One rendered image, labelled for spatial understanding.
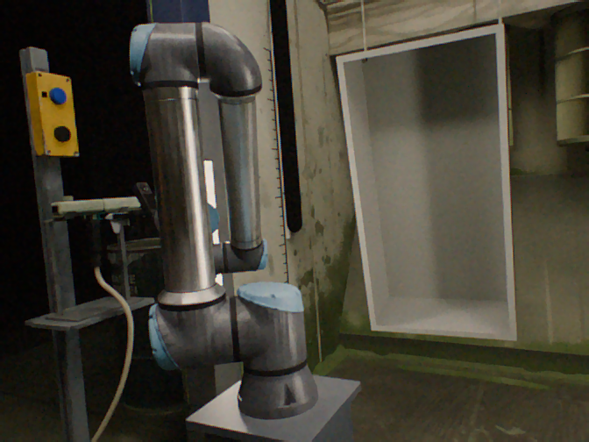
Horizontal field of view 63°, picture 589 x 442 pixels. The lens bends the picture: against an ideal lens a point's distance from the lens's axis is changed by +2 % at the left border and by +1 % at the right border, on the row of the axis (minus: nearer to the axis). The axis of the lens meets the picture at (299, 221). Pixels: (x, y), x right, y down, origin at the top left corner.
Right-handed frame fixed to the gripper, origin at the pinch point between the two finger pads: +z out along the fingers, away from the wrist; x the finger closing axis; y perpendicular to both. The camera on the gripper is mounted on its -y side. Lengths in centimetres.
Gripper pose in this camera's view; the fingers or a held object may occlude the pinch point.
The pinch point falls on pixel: (114, 215)
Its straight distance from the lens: 156.6
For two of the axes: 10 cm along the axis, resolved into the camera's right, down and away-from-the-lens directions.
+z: -8.9, 0.3, 4.6
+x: 4.6, -1.0, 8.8
